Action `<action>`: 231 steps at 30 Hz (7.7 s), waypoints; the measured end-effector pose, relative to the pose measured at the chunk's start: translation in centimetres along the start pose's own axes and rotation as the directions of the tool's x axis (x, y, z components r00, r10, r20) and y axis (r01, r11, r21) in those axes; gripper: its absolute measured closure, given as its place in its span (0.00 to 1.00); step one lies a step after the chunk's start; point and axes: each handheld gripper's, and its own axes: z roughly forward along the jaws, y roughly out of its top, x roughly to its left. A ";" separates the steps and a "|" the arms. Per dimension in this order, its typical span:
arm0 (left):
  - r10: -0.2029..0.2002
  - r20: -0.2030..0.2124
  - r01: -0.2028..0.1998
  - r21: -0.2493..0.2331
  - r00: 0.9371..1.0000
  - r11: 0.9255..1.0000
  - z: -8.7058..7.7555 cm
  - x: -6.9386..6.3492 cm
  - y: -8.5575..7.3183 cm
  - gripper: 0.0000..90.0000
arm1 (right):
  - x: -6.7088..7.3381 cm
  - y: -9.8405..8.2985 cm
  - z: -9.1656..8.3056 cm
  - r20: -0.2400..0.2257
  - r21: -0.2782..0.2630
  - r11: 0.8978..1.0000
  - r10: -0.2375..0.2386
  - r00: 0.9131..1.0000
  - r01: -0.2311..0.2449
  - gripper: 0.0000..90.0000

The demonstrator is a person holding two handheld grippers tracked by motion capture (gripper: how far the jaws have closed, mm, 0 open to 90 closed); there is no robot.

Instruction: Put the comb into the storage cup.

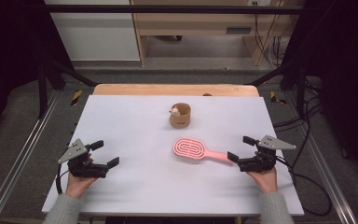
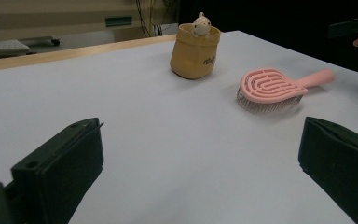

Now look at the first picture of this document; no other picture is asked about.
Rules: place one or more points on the person's right hand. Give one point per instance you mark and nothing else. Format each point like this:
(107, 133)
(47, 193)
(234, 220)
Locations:
(266, 181)

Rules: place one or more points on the wooden desk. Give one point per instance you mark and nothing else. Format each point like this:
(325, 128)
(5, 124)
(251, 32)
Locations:
(195, 23)

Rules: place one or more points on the white table board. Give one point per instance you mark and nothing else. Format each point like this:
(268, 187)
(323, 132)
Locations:
(143, 186)

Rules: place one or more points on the person's left hand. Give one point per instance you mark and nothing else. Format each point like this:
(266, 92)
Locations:
(76, 186)

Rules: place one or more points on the small cream figure on cup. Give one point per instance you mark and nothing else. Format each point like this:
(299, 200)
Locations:
(175, 111)

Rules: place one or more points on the grey label on desk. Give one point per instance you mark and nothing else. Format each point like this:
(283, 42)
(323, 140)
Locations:
(238, 30)

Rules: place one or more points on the pink hairbrush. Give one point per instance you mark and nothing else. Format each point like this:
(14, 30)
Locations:
(189, 148)

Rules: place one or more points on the black horizontal frame bar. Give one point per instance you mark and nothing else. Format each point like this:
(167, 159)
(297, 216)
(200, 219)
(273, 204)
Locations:
(167, 9)

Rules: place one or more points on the white cabinet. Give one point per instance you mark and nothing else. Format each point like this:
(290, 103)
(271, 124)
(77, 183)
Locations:
(99, 37)

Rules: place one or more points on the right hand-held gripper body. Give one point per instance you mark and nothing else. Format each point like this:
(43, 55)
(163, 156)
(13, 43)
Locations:
(261, 163)

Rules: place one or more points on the yellow black tape marker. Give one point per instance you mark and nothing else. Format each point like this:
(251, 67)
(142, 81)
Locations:
(274, 97)
(76, 97)

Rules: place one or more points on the aluminium rail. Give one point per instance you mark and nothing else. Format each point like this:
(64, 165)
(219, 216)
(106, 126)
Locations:
(21, 155)
(323, 165)

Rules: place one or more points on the wooden table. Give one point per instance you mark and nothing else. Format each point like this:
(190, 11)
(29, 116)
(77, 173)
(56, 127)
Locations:
(155, 89)

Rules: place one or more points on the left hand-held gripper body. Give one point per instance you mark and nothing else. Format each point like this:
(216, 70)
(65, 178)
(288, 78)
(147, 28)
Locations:
(85, 169)

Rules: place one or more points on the black metal stand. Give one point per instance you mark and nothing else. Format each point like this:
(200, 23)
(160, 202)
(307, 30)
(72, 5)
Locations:
(42, 90)
(300, 90)

